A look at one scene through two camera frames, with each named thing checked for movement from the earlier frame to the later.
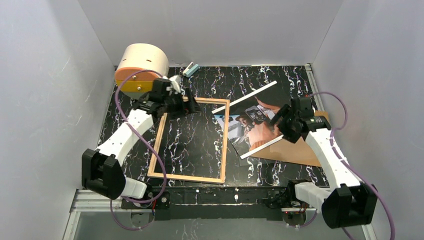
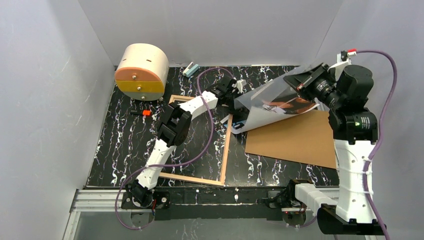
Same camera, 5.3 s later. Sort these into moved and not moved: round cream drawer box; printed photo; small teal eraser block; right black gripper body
Moved: printed photo; right black gripper body
Not moved: small teal eraser block; round cream drawer box
